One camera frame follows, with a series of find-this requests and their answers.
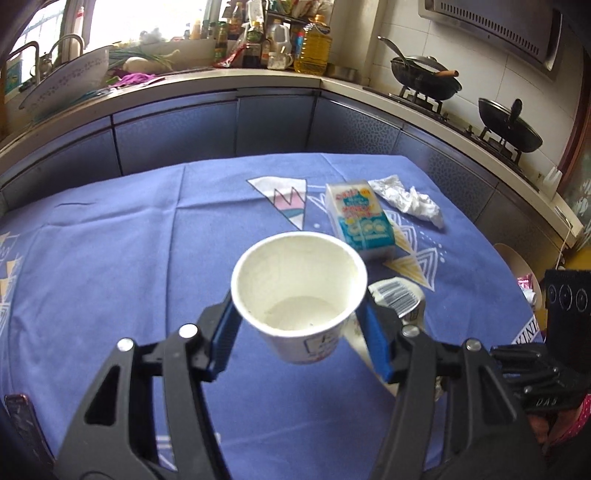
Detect foil yogurt lid barcode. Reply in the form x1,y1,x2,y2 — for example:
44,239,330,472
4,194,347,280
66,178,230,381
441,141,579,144
369,277,426,330

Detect white yogurt cup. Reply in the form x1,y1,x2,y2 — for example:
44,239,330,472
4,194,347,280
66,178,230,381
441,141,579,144
230,231,368,365

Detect white tissue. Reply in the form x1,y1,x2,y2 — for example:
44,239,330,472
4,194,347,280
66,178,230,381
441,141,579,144
368,175,445,230

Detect sponge pack blue white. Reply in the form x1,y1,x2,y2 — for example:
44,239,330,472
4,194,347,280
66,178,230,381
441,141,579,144
325,181,396,260

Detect beige round trash bin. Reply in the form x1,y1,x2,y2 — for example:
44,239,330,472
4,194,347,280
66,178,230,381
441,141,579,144
494,243,543,311

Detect grey kitchen cabinets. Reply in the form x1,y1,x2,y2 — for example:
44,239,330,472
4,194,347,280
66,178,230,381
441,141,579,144
1,88,568,270

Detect blue patterned tablecloth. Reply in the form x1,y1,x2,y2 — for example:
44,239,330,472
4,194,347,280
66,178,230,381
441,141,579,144
1,153,541,479

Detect black frying pan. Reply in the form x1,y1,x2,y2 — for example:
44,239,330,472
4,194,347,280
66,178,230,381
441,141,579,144
478,98,543,153

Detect gas stove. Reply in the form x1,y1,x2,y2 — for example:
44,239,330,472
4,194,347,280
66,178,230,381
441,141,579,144
365,86,539,191

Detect white patterned basin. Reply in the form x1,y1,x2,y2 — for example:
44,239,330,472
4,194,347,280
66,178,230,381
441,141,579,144
19,46,110,120

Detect range hood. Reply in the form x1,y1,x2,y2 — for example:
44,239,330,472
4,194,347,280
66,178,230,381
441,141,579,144
418,0,564,79

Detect green onions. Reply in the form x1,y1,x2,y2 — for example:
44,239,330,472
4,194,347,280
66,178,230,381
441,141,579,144
108,47,181,74

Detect chrome faucet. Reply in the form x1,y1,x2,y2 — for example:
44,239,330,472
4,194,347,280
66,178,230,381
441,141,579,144
6,32,86,84

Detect white plastic jug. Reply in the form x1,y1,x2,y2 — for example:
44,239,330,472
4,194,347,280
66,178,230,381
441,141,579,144
267,19,294,71

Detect yellow cooking oil bottle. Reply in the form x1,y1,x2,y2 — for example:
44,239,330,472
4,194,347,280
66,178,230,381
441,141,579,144
294,14,332,76

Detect black wok wooden handle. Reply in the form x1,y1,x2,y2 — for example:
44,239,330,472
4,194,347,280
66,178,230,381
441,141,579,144
377,35,463,102

